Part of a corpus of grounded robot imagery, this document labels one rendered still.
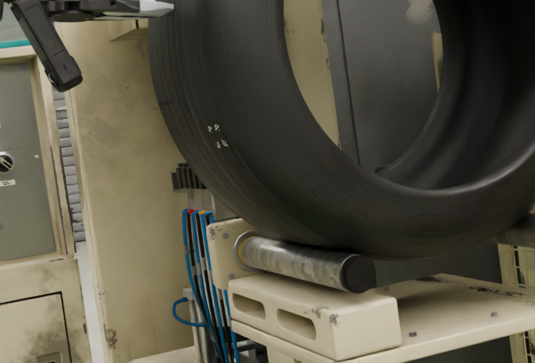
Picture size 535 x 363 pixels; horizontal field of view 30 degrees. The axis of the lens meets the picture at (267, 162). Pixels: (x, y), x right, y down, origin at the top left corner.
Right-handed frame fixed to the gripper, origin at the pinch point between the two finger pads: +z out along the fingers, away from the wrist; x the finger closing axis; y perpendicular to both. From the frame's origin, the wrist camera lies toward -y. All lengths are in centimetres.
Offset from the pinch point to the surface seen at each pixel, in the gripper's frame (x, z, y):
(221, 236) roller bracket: 23.4, 14.9, -28.8
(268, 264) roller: 11.9, 17.5, -32.1
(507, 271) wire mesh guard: 27, 67, -38
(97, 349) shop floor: 396, 76, -115
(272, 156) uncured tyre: -10.5, 9.3, -17.3
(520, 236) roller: -7, 45, -29
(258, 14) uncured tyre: -12.1, 7.4, -1.7
